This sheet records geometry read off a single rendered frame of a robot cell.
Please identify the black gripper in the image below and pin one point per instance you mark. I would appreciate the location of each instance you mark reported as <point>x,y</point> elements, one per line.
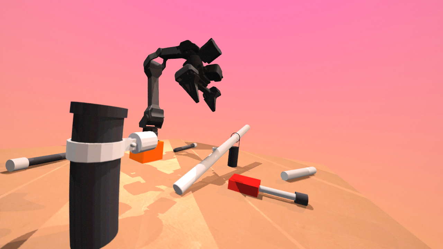
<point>189,79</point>

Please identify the white cylinder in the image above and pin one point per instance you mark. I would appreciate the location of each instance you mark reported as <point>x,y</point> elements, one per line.
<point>292,174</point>

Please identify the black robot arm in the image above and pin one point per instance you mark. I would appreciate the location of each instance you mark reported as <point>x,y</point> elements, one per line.
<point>153,114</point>

